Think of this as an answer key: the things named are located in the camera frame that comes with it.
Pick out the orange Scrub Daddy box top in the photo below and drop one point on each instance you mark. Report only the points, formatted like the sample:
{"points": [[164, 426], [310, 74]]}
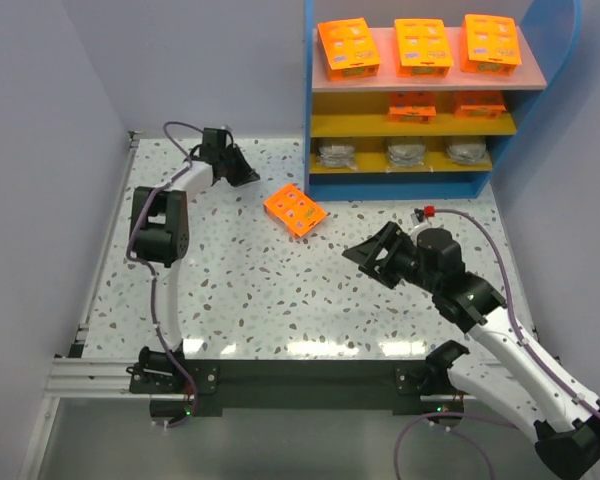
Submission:
{"points": [[489, 45]]}

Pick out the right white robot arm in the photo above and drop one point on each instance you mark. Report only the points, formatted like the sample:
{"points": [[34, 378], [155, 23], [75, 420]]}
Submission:
{"points": [[558, 413]]}

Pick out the orange scrub daddy box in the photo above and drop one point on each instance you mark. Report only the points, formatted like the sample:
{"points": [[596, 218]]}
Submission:
{"points": [[294, 210], [489, 45]]}

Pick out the blue pink yellow shelf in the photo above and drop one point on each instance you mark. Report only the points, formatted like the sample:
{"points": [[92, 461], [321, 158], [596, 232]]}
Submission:
{"points": [[358, 109]]}

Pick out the orange Scrub Mommy box top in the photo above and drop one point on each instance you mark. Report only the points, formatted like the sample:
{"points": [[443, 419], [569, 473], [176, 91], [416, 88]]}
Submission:
{"points": [[479, 104]]}

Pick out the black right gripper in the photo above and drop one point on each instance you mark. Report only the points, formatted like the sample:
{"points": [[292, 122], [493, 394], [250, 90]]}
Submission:
{"points": [[389, 255]]}

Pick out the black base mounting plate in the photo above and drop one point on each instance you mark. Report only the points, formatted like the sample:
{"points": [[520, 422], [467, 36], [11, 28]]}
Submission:
{"points": [[208, 388]]}

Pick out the bagged silver sponges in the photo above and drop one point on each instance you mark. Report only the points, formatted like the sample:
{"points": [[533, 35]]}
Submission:
{"points": [[467, 150], [405, 152], [338, 152]]}

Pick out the orange scrub mommy box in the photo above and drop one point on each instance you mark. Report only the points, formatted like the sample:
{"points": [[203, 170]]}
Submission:
{"points": [[479, 104], [412, 107]]}

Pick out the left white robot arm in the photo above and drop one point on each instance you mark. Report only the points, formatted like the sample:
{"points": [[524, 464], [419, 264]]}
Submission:
{"points": [[159, 233]]}

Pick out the orange Scrub Mommy box bottom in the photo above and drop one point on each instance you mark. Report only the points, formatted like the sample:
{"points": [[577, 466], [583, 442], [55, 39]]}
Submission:
{"points": [[412, 107]]}

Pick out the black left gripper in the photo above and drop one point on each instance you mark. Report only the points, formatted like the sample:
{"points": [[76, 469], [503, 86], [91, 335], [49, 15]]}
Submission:
{"points": [[231, 163]]}

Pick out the orange sponge box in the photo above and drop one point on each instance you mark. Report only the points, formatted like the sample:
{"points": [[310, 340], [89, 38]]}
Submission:
{"points": [[349, 49], [422, 48]]}

